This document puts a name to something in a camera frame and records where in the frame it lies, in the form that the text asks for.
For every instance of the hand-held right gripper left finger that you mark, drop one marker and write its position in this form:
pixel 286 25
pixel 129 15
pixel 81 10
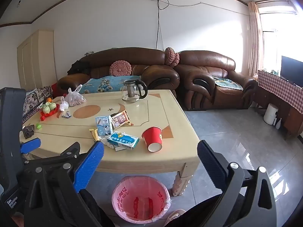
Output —
pixel 90 163

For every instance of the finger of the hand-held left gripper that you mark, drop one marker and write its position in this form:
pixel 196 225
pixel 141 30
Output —
pixel 30 145

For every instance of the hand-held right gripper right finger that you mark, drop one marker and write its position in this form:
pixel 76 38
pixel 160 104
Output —
pixel 210 164

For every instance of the yellow snack wrapper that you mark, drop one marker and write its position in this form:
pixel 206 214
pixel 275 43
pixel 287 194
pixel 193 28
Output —
pixel 94 134

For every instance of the blue white drink carton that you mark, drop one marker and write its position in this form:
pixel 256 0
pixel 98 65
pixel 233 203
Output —
pixel 104 124

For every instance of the red paper cup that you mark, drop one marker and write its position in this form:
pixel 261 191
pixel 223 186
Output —
pixel 152 137

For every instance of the pink lined trash bin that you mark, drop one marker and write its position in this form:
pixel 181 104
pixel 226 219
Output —
pixel 142 201

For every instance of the dark brown lump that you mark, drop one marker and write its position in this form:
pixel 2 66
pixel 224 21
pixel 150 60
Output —
pixel 28 131

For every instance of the crumpled white tissue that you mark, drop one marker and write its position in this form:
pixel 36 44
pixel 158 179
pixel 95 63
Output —
pixel 105 141

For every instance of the red fruit tray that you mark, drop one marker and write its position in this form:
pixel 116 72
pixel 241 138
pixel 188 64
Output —
pixel 47 115

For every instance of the patterned blanket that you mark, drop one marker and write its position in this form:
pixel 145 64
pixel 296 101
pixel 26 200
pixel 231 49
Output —
pixel 35 97

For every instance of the green apple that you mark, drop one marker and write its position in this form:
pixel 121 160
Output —
pixel 53 105
pixel 46 109

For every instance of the blue medicine box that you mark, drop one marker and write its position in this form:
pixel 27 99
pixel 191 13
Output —
pixel 123 140

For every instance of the small silver wrapper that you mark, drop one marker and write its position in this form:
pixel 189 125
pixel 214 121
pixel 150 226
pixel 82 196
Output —
pixel 66 115

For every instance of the small knotted white bag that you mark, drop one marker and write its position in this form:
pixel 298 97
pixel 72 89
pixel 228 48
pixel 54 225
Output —
pixel 64 105

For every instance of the beige coffee table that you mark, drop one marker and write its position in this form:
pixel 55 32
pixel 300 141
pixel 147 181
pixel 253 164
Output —
pixel 142 165

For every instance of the brown red printed box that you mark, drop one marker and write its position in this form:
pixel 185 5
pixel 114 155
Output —
pixel 120 118

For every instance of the small candy wrapper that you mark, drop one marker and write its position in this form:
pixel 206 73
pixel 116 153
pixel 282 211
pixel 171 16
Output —
pixel 130 123

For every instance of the pink slipper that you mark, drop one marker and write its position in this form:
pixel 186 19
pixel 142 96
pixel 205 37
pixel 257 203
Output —
pixel 174 215

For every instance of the plastic bag of nuts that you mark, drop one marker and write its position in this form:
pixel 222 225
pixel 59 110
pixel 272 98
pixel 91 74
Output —
pixel 75 99

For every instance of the beige wardrobe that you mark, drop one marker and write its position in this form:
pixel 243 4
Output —
pixel 35 59

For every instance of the white round appliance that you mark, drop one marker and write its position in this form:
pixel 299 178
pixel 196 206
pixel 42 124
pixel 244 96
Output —
pixel 269 113

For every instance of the white bottle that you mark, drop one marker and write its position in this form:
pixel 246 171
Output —
pixel 278 124

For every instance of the blue floral sofa cover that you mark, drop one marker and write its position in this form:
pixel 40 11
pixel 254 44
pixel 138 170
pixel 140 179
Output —
pixel 104 84

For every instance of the glass teapot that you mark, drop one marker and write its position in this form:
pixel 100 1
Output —
pixel 131 92

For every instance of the blue armchair seat cover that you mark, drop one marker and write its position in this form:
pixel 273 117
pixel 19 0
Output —
pixel 227 83

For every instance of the black clothing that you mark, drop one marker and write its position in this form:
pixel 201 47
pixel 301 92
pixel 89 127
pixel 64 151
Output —
pixel 78 67

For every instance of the brown wooden cabinet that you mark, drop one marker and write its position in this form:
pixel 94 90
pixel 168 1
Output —
pixel 291 120

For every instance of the round pink cushion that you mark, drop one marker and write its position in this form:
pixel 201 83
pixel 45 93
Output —
pixel 120 68
pixel 176 60
pixel 169 56

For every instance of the brown leather armchair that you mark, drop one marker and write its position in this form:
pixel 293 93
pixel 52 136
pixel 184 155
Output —
pixel 208 63

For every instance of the red checked cloth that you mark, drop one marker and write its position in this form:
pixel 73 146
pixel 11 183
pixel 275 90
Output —
pixel 279 87

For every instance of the brown leather sofa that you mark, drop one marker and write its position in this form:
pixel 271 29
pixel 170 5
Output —
pixel 153 75

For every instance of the black television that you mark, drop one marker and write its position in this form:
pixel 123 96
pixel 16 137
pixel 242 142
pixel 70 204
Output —
pixel 292 69

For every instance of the beige curtain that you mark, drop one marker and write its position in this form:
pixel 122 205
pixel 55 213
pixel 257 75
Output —
pixel 255 37

